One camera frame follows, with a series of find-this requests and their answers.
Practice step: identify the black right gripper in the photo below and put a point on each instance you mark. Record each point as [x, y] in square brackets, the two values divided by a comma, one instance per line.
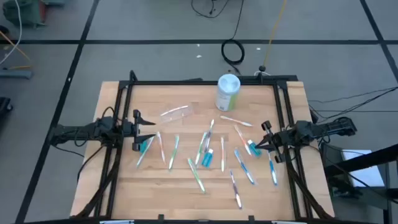
[284, 138]

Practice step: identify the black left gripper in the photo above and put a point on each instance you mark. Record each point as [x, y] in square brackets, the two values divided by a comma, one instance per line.
[128, 129]

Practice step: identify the blue toothbrush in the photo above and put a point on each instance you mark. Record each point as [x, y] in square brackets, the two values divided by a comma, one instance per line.
[273, 170]
[244, 166]

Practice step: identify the teal toothbrush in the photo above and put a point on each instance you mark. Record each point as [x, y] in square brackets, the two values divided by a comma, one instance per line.
[143, 155]

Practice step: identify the clear plastic cup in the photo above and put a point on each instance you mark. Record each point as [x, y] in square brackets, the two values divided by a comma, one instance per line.
[177, 116]

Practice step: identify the green toothbrush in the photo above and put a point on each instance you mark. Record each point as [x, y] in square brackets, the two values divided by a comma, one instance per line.
[196, 175]
[174, 152]
[201, 148]

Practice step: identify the pale orange white toothbrush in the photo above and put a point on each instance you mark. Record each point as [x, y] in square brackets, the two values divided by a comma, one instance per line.
[236, 121]

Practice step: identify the purple toothbrush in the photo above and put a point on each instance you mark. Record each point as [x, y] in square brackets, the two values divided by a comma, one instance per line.
[235, 189]
[209, 136]

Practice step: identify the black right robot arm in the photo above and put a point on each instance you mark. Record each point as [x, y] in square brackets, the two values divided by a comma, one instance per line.
[326, 127]

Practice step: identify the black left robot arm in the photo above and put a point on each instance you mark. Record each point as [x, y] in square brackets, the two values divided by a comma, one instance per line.
[77, 130]

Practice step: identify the white green wipes canister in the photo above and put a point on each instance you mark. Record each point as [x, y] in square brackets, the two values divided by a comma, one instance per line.
[228, 90]

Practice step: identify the black equipment stand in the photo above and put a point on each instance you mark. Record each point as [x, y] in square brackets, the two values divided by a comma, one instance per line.
[342, 189]

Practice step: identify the black slanted beam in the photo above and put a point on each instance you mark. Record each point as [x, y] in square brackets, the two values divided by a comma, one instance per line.
[360, 161]

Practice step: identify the white box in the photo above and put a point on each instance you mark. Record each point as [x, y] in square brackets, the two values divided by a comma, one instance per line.
[370, 175]

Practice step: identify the grey blue floor bar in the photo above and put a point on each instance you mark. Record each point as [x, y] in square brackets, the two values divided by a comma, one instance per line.
[15, 74]

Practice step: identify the green bag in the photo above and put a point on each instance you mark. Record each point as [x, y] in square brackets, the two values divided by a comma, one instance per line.
[25, 12]

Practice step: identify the black ball mount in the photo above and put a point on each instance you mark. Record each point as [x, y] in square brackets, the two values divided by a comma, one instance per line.
[262, 68]

